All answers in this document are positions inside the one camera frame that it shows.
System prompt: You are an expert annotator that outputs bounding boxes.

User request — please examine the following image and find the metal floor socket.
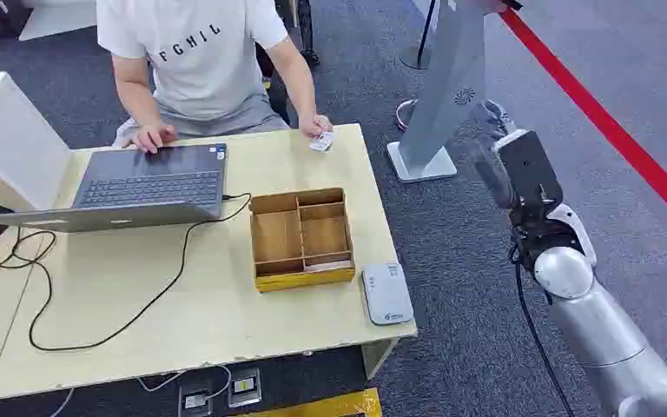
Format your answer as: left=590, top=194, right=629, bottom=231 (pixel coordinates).
left=227, top=367, right=263, bottom=410
left=177, top=381, right=215, bottom=417

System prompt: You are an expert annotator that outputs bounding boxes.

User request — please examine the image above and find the stanchion with black pole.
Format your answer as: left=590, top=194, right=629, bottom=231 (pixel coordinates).
left=399, top=0, right=439, bottom=71

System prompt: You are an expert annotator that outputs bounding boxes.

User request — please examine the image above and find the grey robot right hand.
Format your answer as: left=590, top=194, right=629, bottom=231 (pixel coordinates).
left=464, top=100, right=520, bottom=212

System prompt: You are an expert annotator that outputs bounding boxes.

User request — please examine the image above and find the white cable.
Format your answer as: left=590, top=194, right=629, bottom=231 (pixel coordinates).
left=136, top=363, right=234, bottom=402
left=49, top=387, right=76, bottom=417

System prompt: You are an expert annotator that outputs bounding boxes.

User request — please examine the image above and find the grey laptop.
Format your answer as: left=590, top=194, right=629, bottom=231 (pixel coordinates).
left=0, top=142, right=228, bottom=235

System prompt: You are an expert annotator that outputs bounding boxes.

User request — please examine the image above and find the wooden compartment box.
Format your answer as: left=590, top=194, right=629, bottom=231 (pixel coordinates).
left=248, top=187, right=357, bottom=294

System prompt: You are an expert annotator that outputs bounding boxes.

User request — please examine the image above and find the white cabinet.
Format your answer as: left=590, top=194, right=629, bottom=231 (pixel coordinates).
left=0, top=71, right=74, bottom=212

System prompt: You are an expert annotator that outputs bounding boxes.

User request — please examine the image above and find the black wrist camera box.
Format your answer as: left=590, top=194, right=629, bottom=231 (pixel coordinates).
left=492, top=129, right=566, bottom=230

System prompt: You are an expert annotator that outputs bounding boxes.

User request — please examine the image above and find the person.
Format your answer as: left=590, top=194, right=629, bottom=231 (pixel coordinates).
left=96, top=0, right=334, bottom=155

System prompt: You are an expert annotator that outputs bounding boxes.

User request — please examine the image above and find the person's right hand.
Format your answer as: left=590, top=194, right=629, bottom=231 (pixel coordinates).
left=122, top=122, right=177, bottom=155

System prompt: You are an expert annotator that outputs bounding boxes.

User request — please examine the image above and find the person's left hand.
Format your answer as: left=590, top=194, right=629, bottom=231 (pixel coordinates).
left=298, top=113, right=334, bottom=140

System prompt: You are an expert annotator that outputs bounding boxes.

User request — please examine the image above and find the red barrier belt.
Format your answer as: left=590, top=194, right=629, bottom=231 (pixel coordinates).
left=499, top=6, right=667, bottom=242

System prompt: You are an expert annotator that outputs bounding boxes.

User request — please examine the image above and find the yellow floor marker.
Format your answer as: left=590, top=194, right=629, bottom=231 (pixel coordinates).
left=234, top=387, right=383, bottom=417

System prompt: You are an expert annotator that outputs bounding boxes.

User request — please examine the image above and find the white cards stack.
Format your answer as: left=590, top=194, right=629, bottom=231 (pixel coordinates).
left=304, top=261, right=353, bottom=274

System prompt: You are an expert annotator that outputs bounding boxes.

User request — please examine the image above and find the round stanchion base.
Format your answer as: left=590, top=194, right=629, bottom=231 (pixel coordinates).
left=394, top=98, right=422, bottom=133

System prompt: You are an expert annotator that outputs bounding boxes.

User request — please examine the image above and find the grey kiosk stand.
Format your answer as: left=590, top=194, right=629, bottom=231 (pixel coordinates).
left=386, top=0, right=488, bottom=185

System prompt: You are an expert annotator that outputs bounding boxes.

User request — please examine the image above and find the white card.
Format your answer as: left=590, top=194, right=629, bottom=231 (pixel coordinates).
left=309, top=130, right=336, bottom=154

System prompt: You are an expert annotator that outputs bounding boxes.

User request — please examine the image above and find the thin black looped cable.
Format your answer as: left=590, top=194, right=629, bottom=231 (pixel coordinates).
left=0, top=226, right=58, bottom=275

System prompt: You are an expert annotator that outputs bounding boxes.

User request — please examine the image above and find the black laptop power cable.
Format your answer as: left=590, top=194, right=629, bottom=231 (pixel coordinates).
left=28, top=192, right=253, bottom=353

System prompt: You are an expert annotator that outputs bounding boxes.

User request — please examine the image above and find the black office chair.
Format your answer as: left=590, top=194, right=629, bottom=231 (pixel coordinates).
left=254, top=0, right=321, bottom=127

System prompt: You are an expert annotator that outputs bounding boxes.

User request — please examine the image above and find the white furniture panel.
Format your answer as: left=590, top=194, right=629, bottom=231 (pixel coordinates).
left=17, top=0, right=100, bottom=43

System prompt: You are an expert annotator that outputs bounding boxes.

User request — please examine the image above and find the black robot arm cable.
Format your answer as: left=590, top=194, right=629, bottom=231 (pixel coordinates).
left=509, top=246, right=577, bottom=417

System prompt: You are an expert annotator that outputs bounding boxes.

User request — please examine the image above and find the grey card reader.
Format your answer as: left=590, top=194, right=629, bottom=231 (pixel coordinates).
left=360, top=261, right=415, bottom=328

